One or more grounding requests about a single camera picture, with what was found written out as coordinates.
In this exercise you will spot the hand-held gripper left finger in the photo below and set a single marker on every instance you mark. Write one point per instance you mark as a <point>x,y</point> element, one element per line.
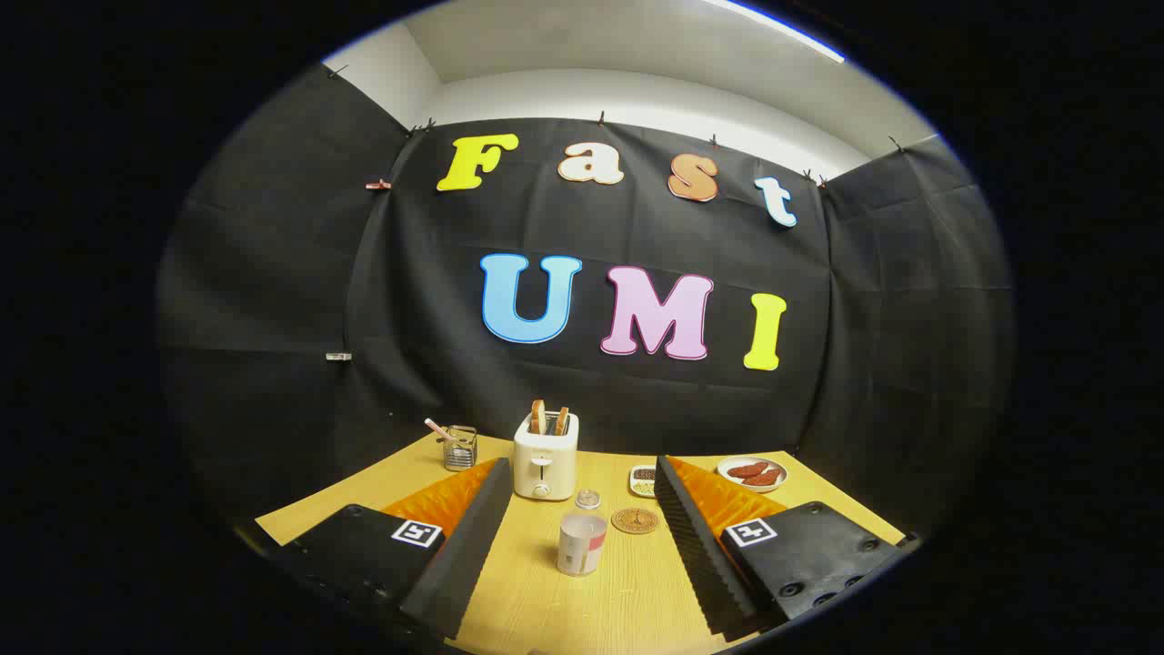
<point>459,564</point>

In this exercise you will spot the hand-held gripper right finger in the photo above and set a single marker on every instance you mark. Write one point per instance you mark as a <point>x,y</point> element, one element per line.
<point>700,555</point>

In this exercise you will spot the clear juice bottle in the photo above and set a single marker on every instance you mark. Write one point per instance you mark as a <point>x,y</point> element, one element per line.
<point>582,546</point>

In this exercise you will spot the wooden table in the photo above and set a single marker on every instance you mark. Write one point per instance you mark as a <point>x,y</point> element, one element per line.
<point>627,591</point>

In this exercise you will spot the white divided dish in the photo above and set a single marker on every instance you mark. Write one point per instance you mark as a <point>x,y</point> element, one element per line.
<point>643,480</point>

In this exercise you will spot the white oval plate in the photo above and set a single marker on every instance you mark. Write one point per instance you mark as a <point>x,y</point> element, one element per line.
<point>753,473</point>

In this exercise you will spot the red sausage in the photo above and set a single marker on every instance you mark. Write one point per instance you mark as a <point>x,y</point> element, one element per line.
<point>764,478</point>
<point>747,469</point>

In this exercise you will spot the white toaster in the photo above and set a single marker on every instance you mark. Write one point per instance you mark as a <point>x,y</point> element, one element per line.
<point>544,464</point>

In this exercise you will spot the pink striped straw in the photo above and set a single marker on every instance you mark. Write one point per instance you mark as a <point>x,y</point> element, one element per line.
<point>439,428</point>

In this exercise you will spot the toast slice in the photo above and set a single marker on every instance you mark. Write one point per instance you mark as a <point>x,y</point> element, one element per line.
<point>561,419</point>
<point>538,417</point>

